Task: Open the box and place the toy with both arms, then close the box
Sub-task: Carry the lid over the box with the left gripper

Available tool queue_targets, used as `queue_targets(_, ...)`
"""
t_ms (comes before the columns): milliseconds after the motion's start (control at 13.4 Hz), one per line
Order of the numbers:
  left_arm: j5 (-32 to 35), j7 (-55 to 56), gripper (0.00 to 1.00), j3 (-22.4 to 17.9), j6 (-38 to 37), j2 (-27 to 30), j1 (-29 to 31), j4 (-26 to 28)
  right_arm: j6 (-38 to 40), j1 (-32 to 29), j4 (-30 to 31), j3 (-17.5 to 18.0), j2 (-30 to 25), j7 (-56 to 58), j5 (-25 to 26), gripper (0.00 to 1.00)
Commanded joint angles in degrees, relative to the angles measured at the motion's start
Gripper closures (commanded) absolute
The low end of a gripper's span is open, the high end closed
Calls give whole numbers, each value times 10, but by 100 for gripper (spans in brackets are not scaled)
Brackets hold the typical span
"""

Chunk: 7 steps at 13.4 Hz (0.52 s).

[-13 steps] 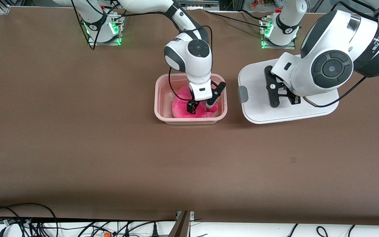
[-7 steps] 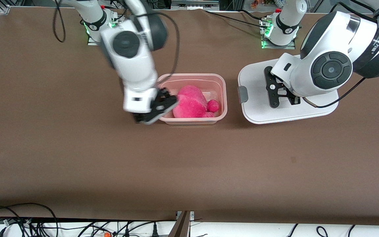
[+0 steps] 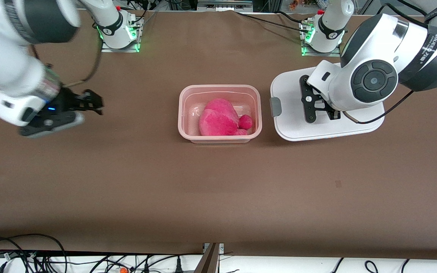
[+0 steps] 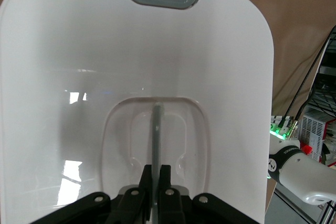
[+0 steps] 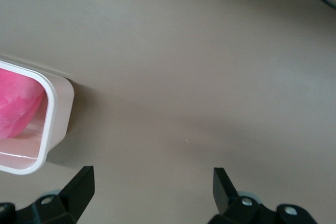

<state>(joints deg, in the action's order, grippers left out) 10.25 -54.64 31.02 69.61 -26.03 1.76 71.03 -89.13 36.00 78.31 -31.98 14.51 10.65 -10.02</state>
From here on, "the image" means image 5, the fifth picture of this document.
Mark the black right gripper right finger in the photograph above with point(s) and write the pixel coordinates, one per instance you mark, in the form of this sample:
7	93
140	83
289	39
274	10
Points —
225	195

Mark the pink round plush toy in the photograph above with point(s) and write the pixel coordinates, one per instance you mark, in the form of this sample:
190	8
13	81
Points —
15	103

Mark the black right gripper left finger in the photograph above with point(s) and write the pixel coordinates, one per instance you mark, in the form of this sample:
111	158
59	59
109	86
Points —
76	192

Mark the white plastic storage box base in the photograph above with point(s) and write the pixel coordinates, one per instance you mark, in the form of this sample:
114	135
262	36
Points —
61	108

